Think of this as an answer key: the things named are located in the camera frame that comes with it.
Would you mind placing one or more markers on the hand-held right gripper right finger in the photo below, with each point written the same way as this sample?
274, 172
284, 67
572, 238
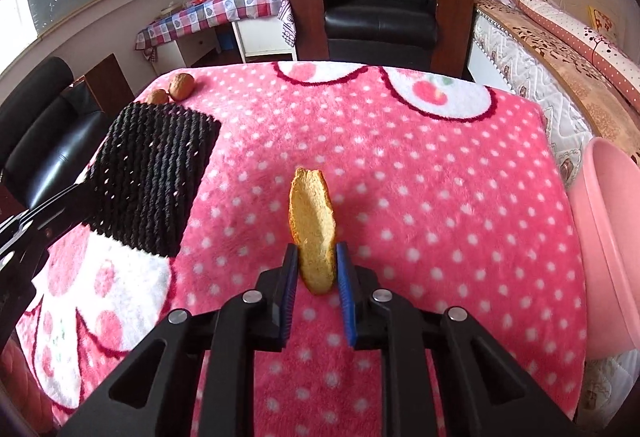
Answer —
346, 302

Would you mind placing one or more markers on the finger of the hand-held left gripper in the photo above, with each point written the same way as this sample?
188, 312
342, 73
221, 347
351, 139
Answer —
65, 209

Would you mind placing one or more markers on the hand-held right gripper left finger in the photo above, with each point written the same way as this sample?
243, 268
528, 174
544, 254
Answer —
289, 302

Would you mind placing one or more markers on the black foam net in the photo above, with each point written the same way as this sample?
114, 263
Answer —
150, 177

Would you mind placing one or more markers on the pink plastic bucket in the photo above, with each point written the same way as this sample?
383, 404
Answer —
610, 242

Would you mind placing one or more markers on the black leather armchair wooden arms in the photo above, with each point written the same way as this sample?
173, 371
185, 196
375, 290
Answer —
45, 142
375, 17

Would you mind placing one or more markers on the pink polka-dot blanket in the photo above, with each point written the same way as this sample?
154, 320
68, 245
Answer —
425, 217

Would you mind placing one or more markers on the brown walnut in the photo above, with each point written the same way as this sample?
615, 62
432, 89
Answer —
159, 97
181, 86

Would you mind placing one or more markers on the checked heart tablecloth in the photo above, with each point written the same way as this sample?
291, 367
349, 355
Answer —
220, 9

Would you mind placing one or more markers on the white desk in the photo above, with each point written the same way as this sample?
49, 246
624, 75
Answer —
255, 39

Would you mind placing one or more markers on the checked hanging cloth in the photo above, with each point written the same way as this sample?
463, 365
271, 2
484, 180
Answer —
287, 22

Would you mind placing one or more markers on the white quilted mattress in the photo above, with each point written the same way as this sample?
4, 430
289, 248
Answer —
525, 77

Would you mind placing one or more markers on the brown floral blanket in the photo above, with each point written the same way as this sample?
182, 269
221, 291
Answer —
565, 52

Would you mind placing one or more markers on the white floral quilt pink border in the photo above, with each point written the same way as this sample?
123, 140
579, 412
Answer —
575, 24

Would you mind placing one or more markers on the yellow floral cushion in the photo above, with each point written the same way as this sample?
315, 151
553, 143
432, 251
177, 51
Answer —
602, 23

